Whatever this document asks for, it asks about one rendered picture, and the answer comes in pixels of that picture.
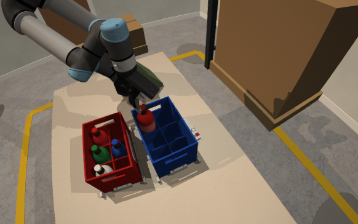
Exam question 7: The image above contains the red plastic bottle crate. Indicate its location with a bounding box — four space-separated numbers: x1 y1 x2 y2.
82 118 143 193

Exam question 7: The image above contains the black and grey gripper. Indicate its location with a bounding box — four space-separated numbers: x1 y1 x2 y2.
111 65 146 114

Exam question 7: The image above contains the dark blue bottle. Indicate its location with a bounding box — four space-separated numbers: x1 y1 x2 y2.
111 139 128 159

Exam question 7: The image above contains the white paper pick list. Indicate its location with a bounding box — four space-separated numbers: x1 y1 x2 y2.
183 118 203 142

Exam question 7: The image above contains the green bottle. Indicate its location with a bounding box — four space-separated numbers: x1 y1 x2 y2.
92 145 112 164

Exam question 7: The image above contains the blue crate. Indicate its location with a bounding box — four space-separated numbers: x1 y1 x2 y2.
134 102 198 178

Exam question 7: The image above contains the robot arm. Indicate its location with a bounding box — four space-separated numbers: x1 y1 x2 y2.
1 0 160 100

